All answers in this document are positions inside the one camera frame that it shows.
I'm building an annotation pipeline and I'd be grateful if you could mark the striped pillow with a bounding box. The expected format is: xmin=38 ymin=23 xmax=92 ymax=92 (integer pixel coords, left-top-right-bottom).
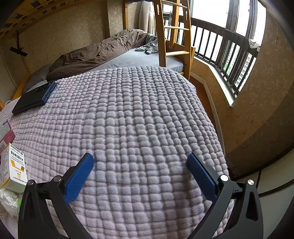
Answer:
xmin=28 ymin=80 xmax=50 ymax=92

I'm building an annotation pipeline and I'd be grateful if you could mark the grey bed sheet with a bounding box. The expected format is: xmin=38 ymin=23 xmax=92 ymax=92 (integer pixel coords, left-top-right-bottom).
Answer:
xmin=94 ymin=47 xmax=185 ymax=75

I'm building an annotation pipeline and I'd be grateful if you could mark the wooden bunk ladder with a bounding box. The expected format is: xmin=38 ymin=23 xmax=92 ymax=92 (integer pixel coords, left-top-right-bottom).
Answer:
xmin=153 ymin=0 xmax=196 ymax=81

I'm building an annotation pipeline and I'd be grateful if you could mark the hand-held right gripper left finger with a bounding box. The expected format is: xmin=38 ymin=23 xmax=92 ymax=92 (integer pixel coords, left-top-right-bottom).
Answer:
xmin=18 ymin=153 xmax=94 ymax=239

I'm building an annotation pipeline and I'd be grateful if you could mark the grey garment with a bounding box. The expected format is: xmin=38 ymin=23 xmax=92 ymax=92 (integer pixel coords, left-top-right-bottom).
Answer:
xmin=135 ymin=34 xmax=159 ymax=55

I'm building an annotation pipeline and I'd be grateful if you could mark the white orange medicine box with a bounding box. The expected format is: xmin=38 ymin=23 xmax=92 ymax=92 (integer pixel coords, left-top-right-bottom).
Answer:
xmin=0 ymin=142 xmax=28 ymax=187

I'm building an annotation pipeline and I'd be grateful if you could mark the grey pillow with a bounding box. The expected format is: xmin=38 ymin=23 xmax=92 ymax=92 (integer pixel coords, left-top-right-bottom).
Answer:
xmin=22 ymin=64 xmax=53 ymax=93

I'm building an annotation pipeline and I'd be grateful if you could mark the pink white box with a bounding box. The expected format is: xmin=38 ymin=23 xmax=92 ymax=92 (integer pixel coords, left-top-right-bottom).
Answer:
xmin=0 ymin=121 xmax=16 ymax=144

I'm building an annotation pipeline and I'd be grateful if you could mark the dark window frame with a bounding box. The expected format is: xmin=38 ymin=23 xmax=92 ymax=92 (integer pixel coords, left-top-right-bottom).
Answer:
xmin=191 ymin=0 xmax=268 ymax=46

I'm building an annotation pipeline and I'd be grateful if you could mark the brown duvet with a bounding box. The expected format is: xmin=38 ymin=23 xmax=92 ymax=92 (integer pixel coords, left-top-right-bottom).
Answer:
xmin=47 ymin=29 xmax=158 ymax=81

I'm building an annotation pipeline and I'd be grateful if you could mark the beige curtain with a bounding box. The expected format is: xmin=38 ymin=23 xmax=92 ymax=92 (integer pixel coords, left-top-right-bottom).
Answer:
xmin=141 ymin=0 xmax=157 ymax=35

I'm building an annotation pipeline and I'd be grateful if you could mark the white cloth on railing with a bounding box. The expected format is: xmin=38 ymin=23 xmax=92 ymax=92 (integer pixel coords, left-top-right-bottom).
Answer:
xmin=248 ymin=38 xmax=261 ymax=49

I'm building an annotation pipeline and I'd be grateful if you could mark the white window sill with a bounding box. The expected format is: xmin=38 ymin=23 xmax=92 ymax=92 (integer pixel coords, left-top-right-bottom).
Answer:
xmin=208 ymin=65 xmax=237 ymax=107

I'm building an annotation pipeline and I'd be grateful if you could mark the crumpled white tissue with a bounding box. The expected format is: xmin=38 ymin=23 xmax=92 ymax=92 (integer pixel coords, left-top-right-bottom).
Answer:
xmin=0 ymin=183 xmax=26 ymax=216

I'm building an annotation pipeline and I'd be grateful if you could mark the wooden bunk bed frame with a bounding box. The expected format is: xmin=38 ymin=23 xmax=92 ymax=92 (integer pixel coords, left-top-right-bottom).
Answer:
xmin=0 ymin=0 xmax=129 ymax=109

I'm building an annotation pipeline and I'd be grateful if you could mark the black wall bracket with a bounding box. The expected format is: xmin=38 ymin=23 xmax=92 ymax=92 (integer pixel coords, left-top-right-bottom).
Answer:
xmin=10 ymin=30 xmax=28 ymax=57

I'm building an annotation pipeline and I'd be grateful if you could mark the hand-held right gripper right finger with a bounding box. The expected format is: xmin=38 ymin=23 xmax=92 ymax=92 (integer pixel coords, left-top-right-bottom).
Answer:
xmin=187 ymin=152 xmax=264 ymax=239

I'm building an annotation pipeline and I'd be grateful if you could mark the purple waffle blanket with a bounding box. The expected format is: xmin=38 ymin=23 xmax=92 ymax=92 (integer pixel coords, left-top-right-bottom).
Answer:
xmin=0 ymin=65 xmax=236 ymax=239

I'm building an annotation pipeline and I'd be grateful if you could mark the dark window railing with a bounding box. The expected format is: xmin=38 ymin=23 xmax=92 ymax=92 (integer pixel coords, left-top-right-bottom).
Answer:
xmin=162 ymin=10 xmax=259 ymax=99

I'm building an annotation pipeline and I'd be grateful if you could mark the dark foldable phone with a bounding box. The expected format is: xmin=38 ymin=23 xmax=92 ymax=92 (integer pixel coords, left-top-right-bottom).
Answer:
xmin=11 ymin=80 xmax=57 ymax=116

